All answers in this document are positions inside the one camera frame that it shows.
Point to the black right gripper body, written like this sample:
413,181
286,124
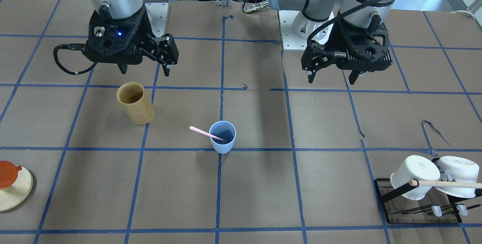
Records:
146,37

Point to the orange mug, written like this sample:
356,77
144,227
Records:
8,173

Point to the wooden rack rod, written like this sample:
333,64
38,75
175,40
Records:
453,184

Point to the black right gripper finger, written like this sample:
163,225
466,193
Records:
167,64
123,68

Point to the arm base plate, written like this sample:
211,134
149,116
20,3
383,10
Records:
295,30
157,14

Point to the wooden mug tree stand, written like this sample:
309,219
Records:
14,195

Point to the black wire mug rack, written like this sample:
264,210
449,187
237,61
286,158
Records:
422,205

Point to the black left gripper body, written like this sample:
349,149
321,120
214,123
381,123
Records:
331,40

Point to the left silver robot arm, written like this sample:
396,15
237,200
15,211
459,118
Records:
368,14

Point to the white mug outer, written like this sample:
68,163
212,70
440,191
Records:
462,170

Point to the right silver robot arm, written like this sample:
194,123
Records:
120,9

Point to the light blue plastic cup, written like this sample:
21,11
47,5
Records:
227,132

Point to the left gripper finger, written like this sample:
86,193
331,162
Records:
313,65
354,76

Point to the bamboo cylinder holder cup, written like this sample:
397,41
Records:
134,99

